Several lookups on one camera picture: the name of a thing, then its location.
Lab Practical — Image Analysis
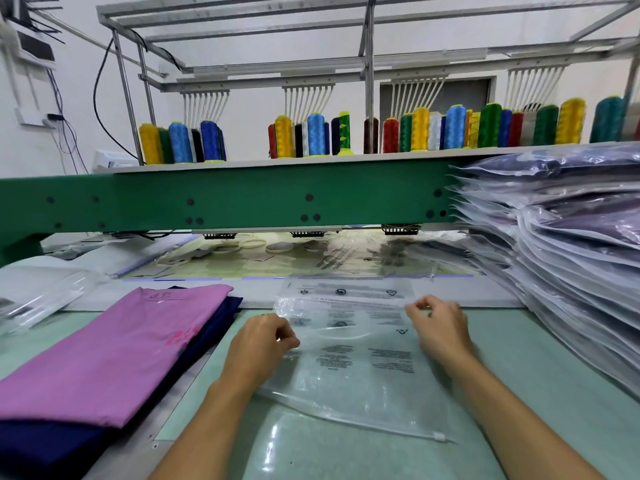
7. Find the white wall socket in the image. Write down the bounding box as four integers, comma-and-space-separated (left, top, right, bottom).
15, 107, 63, 129

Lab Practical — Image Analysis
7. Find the person's right hand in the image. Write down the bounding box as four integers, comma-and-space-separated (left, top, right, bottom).
405, 295, 477, 374

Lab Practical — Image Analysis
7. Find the grey metal thread rack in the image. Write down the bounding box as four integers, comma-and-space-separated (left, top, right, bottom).
97, 0, 640, 164

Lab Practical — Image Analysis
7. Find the person's right forearm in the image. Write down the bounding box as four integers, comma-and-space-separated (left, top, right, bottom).
445, 359, 606, 480

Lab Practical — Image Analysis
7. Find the stack of bagged garments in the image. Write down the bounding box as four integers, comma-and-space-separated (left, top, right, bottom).
450, 143, 640, 398

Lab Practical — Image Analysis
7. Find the row of coloured thread spools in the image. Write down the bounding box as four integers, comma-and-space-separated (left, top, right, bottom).
138, 95, 640, 166

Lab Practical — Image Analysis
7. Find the crumpled clear plastic film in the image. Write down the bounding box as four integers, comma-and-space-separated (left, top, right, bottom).
0, 267, 106, 336

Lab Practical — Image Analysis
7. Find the wall router with antennas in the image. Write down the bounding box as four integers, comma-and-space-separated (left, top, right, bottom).
0, 0, 59, 68

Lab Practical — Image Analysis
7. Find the white box device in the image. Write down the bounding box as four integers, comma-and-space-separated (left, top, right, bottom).
93, 149, 139, 173

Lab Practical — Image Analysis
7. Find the green machine beam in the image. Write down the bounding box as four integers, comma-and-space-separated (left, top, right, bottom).
0, 155, 481, 266

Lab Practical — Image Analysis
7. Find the person's left hand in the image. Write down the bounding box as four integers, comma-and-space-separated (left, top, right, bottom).
220, 315, 301, 396

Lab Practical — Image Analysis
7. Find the pink shirt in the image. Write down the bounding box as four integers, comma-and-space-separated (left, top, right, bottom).
0, 285, 234, 428

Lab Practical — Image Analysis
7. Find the black hanging cable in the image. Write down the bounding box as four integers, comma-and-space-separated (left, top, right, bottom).
93, 35, 141, 161

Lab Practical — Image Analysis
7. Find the person's left forearm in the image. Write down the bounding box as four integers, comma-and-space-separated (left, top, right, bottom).
150, 379, 266, 480

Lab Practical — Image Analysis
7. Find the stack of plastic bags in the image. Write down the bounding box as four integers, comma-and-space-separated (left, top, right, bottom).
258, 277, 456, 443

